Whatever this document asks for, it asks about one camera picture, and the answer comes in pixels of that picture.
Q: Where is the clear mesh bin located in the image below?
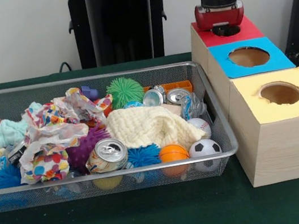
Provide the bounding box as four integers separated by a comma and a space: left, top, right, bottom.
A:
0, 53, 243, 213

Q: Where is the light teal knitted cloth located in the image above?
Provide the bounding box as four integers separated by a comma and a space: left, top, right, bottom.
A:
0, 116, 32, 151

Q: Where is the colourful patterned cloth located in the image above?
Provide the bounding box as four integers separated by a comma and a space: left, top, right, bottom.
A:
7, 83, 124, 188

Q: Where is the cream knitted cloth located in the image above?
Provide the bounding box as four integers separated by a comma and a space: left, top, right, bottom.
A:
102, 94, 209, 159

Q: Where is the black cable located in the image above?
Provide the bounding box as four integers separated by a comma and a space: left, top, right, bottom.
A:
58, 59, 81, 74

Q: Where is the small orange basketball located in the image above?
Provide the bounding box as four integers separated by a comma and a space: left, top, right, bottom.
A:
157, 142, 193, 178

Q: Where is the wooden box with three holes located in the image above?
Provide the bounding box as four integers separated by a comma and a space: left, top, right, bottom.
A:
186, 4, 299, 194

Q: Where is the small soccer ball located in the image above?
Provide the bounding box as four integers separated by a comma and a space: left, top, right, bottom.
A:
187, 136, 225, 174

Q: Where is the blue spiky ball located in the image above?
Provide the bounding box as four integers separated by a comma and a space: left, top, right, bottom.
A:
0, 163, 24, 192

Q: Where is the purple spiky ball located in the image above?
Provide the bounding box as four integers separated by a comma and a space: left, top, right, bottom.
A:
62, 124, 113, 173

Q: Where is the green fuzzy toy with eyes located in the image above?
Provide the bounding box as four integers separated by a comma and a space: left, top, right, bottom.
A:
104, 74, 147, 111

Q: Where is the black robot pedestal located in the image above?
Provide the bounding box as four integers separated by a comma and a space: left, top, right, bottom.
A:
58, 0, 189, 73

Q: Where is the black silver drink can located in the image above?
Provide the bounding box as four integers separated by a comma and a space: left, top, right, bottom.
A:
3, 141, 29, 168

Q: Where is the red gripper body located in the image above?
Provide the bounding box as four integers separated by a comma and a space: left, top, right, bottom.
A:
193, 0, 247, 33

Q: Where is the orange toy block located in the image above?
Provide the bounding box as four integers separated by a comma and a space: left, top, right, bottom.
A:
159, 79, 194, 98

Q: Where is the purple toy block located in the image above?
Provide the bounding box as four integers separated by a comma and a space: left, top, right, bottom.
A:
79, 83, 101, 102

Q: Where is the crushed silver can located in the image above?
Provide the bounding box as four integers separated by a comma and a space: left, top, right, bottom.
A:
82, 136, 131, 177

